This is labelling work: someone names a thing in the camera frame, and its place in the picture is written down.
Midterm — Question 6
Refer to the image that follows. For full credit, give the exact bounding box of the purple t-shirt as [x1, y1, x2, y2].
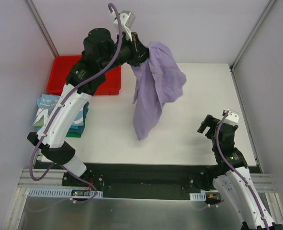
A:
[131, 42, 187, 140]

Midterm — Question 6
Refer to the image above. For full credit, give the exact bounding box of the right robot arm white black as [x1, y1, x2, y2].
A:
[195, 110, 283, 230]

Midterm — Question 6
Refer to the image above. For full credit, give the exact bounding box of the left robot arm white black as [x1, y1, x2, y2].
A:
[27, 28, 149, 186]

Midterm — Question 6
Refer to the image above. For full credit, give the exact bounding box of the red plastic bin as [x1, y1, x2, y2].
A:
[46, 55, 122, 96]

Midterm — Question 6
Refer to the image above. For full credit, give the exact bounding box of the folded teal shirt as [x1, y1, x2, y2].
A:
[68, 108, 89, 134]

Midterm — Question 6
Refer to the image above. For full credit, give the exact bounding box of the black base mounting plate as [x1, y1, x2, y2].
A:
[62, 163, 206, 200]

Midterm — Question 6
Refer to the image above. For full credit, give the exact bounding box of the folded green shirt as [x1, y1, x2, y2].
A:
[66, 132, 82, 138]

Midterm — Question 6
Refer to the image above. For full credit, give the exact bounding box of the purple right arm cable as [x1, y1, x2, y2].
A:
[215, 110, 269, 230]

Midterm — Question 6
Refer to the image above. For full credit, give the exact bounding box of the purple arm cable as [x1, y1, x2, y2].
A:
[30, 3, 123, 182]
[215, 110, 269, 230]

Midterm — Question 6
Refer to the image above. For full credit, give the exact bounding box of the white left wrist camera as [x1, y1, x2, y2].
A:
[110, 10, 136, 36]

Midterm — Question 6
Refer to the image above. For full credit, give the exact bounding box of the right white cable duct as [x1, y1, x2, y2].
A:
[189, 193, 206, 202]

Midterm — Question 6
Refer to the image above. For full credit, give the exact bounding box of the white cable duct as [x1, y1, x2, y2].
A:
[28, 188, 103, 199]
[189, 193, 206, 202]

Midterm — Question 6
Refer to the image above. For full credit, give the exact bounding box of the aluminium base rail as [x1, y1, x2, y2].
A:
[251, 173, 277, 193]

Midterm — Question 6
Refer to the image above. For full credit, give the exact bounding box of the left aluminium frame post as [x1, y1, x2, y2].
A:
[24, 0, 59, 57]

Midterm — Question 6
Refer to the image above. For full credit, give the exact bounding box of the aluminium frame post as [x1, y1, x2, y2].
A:
[24, 0, 59, 57]
[230, 0, 278, 72]

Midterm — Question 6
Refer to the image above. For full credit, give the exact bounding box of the right aluminium frame post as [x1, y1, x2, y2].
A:
[230, 0, 278, 72]

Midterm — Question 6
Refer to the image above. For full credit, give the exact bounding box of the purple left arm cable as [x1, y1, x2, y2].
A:
[30, 3, 123, 182]

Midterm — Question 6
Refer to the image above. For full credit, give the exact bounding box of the left white cable duct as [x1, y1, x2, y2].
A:
[28, 188, 103, 199]

